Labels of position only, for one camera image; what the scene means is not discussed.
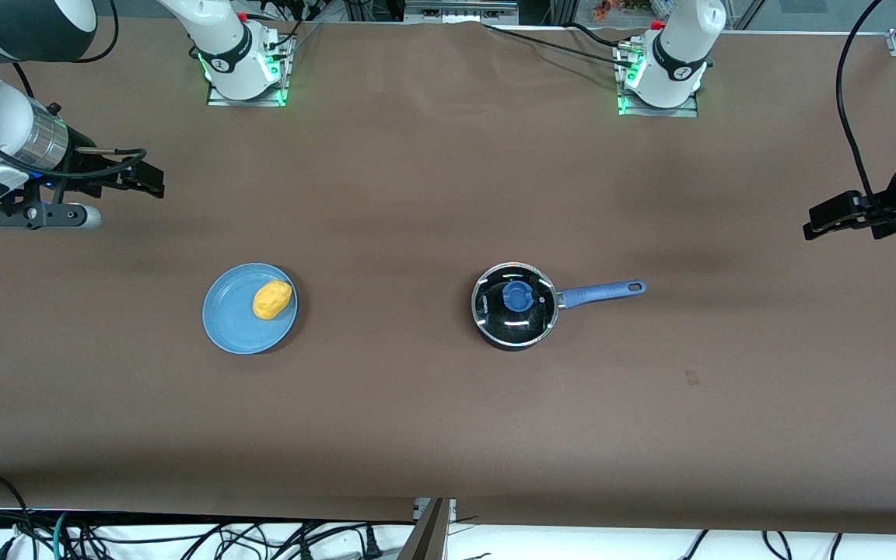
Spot yellow potato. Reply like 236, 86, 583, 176
252, 280, 294, 321

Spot glass lid with blue knob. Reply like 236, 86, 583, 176
471, 263, 560, 348

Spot blue round plate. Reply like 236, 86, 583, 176
201, 262, 299, 355

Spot brown table cover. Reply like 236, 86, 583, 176
0, 17, 896, 536

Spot orange background objects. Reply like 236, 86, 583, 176
592, 0, 653, 22

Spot dark diagonal beam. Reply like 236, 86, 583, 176
397, 498, 450, 560

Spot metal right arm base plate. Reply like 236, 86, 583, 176
206, 35, 294, 108

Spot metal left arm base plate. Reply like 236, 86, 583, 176
617, 47, 700, 118

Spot black pot with blue handle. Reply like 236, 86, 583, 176
470, 262, 647, 352

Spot short black table cable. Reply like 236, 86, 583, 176
566, 21, 626, 47

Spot long black table cable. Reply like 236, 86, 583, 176
483, 23, 635, 63

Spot black tangled floor cables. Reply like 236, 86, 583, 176
67, 520, 363, 560

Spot silver metal bracket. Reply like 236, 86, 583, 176
414, 498, 457, 523

